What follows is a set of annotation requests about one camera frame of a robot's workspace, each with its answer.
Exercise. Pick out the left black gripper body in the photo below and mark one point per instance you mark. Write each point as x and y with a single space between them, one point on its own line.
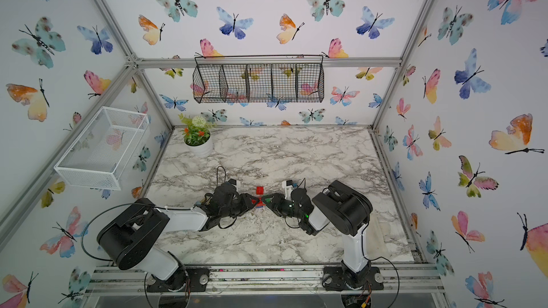
237 208

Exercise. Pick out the white flower pot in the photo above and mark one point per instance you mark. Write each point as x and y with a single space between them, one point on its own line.
202 151

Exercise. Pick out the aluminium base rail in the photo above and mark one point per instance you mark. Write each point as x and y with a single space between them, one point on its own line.
270 279

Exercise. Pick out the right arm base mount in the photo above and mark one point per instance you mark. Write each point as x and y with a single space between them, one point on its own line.
353 278

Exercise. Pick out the white mesh basket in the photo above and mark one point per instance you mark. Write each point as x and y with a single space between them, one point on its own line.
101 152

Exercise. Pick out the green artificial plant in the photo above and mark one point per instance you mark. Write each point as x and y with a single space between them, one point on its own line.
197 129

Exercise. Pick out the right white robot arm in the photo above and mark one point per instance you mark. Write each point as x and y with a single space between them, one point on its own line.
338 205

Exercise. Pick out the black wire basket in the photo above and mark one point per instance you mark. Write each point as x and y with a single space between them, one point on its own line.
288 79

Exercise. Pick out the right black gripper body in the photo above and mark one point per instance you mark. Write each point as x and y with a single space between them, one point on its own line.
285 207

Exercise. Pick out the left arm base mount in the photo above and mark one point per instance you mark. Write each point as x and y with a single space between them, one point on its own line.
188 280

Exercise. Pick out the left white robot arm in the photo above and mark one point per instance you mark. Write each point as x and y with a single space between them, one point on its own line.
129 239

